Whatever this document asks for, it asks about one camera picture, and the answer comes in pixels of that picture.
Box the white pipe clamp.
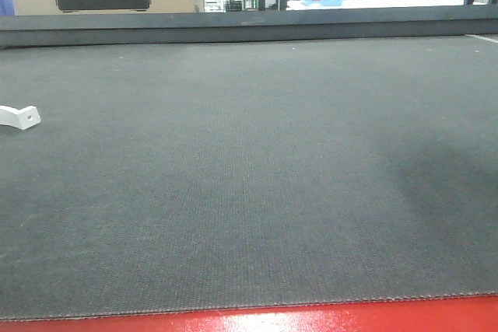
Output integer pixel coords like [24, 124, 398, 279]
[0, 106, 41, 131]

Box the dark grey table mat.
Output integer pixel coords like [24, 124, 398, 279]
[1, 35, 497, 320]

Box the blue tray on far table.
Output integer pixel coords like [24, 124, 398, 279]
[300, 0, 343, 7]

